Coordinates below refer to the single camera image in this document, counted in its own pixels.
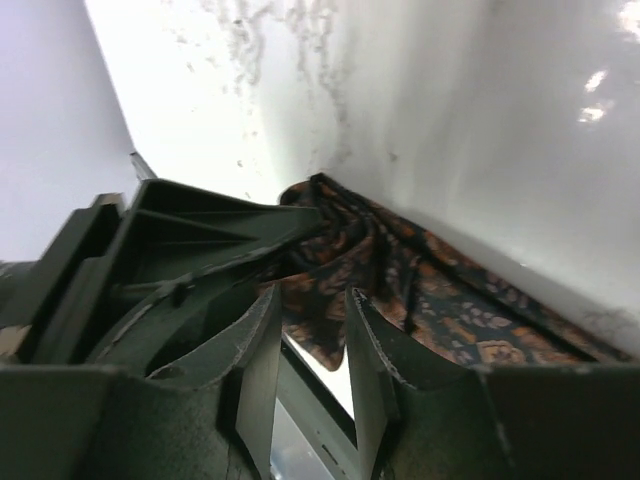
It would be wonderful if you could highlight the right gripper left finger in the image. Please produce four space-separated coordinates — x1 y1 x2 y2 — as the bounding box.
1 286 281 479

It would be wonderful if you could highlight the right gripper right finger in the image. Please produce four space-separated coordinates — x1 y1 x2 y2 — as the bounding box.
345 290 639 479

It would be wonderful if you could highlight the dark paisley necktie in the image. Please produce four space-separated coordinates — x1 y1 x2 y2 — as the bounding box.
262 174 628 371

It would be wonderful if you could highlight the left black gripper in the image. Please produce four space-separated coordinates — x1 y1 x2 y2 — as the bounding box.
1 179 322 375

